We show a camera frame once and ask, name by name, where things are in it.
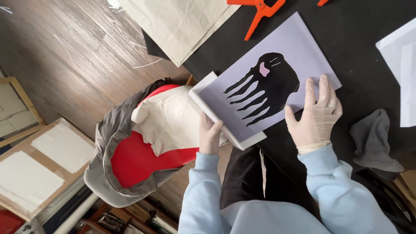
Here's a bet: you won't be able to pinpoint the person's right hand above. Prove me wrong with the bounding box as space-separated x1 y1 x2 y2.
285 74 343 155

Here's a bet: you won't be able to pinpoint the person's left hand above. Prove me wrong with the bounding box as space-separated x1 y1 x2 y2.
198 112 224 156

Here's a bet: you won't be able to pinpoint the white framed printing screen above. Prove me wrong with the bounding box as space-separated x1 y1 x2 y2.
189 12 342 151

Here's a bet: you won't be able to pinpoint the cream cloth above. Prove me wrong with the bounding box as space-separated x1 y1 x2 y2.
131 85 228 157

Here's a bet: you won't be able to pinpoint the black fabric on table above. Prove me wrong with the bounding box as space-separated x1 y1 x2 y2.
142 0 416 182

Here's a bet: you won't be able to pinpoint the grey rag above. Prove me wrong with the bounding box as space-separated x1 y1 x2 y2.
349 109 404 173

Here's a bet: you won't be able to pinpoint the red chair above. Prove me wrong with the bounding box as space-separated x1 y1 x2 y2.
110 84 200 189

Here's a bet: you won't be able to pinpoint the white paper sheet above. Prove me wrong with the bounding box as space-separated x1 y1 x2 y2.
376 18 416 128

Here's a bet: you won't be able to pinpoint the beige paper sheets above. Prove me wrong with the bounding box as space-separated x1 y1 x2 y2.
118 0 242 68

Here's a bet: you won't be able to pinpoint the box of tools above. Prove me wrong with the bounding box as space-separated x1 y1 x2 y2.
75 203 153 234

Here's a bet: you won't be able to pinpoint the white paper roll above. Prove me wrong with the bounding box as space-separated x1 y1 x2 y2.
54 192 99 234

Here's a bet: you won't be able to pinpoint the wooden frame with white sheets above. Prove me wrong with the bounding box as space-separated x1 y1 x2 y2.
0 118 96 222

